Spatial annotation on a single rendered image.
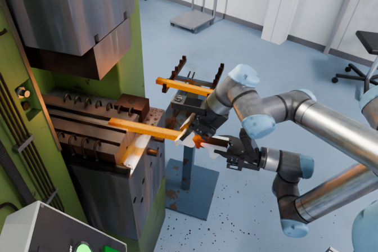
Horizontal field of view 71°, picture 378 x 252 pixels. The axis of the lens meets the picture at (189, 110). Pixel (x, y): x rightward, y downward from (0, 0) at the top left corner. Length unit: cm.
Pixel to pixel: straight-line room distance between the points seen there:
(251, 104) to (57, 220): 49
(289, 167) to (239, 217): 107
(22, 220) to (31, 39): 38
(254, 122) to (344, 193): 31
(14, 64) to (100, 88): 60
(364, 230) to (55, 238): 51
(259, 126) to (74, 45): 46
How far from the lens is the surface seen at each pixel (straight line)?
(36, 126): 80
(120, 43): 80
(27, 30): 70
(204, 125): 82
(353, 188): 81
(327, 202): 85
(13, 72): 71
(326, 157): 253
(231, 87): 71
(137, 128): 95
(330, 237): 209
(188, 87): 121
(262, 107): 69
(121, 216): 117
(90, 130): 100
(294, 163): 91
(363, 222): 47
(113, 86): 121
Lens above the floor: 166
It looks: 40 degrees down
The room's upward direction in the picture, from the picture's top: 4 degrees clockwise
